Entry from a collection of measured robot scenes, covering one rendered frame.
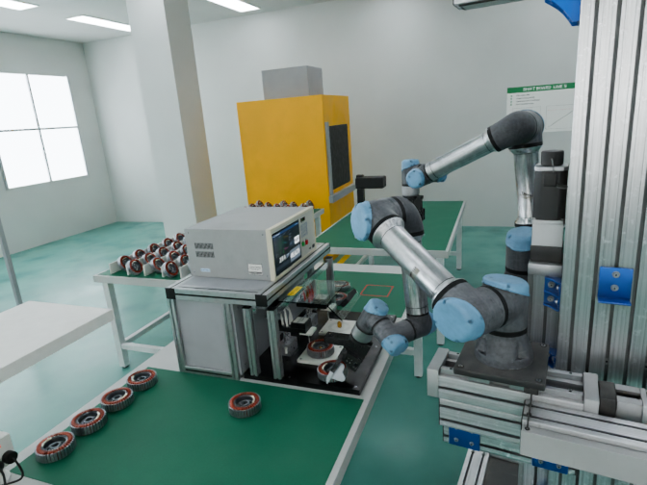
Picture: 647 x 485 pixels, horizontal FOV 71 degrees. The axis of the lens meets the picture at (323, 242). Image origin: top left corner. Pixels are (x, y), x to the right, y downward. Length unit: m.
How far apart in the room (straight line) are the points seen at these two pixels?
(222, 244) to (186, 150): 3.90
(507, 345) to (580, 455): 0.28
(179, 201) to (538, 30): 4.99
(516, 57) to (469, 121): 0.97
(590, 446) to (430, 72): 6.09
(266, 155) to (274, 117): 0.46
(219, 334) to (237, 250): 0.33
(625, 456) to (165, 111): 5.33
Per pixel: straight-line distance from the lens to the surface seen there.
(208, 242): 1.87
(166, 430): 1.71
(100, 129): 9.82
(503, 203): 7.01
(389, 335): 1.50
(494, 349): 1.32
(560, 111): 6.91
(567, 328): 1.48
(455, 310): 1.16
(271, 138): 5.62
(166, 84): 5.76
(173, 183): 5.84
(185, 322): 1.91
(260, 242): 1.74
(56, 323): 1.50
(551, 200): 1.45
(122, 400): 1.87
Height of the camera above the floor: 1.71
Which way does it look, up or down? 15 degrees down
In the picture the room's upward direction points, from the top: 4 degrees counter-clockwise
